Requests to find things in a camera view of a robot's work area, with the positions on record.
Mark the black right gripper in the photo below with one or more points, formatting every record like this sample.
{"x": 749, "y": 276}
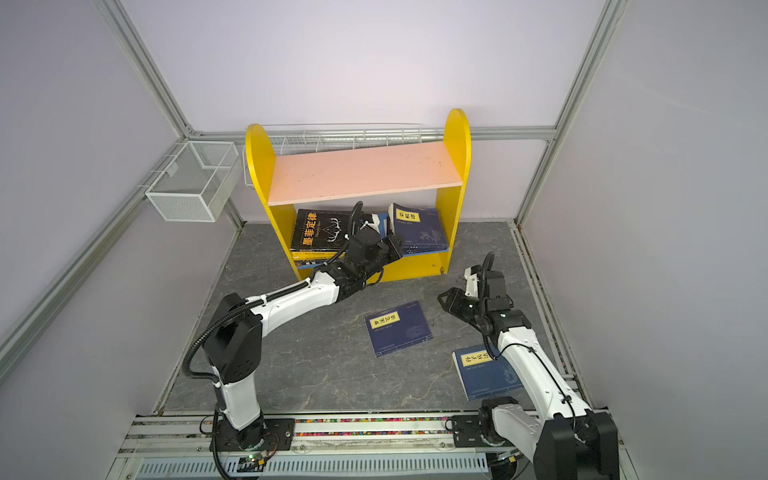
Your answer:
{"x": 455, "y": 301}

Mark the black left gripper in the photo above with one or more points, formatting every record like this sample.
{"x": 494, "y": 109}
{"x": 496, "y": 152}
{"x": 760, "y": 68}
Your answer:
{"x": 390, "y": 243}

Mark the black book yellow title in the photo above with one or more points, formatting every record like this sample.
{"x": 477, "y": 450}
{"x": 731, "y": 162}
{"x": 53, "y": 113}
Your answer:
{"x": 320, "y": 230}

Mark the yellow cartoon book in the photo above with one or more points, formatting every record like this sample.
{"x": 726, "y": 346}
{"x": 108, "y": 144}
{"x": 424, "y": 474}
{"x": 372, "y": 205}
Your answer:
{"x": 312, "y": 255}

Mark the navy book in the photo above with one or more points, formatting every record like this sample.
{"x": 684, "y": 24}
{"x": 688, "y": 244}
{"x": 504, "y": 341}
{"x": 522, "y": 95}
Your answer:
{"x": 421, "y": 230}
{"x": 397, "y": 328}
{"x": 481, "y": 376}

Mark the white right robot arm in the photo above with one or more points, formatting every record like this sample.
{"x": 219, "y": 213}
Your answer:
{"x": 565, "y": 438}

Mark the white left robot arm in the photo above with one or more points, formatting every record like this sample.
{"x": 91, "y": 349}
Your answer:
{"x": 229, "y": 351}

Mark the yellow pink blue bookshelf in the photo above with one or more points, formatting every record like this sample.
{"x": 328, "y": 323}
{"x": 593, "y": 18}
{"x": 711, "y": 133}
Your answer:
{"x": 283, "y": 182}

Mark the white mesh basket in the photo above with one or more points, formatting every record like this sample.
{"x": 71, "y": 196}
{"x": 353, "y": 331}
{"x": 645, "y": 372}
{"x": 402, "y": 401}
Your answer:
{"x": 197, "y": 182}

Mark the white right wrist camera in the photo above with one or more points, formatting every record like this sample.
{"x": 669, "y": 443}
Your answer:
{"x": 471, "y": 276}

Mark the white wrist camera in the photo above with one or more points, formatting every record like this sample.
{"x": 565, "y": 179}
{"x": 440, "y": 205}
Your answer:
{"x": 471, "y": 276}
{"x": 369, "y": 220}

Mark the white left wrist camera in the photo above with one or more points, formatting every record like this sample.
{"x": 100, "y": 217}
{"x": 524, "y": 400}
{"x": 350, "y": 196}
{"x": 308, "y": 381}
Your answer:
{"x": 369, "y": 220}

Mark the white wire rack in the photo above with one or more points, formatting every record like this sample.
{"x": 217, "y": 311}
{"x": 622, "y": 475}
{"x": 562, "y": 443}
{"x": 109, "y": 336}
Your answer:
{"x": 293, "y": 139}

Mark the white vented cable duct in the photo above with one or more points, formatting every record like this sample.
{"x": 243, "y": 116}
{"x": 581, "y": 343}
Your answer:
{"x": 316, "y": 466}

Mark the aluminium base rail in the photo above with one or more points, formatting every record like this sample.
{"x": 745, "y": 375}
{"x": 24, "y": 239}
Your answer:
{"x": 442, "y": 430}

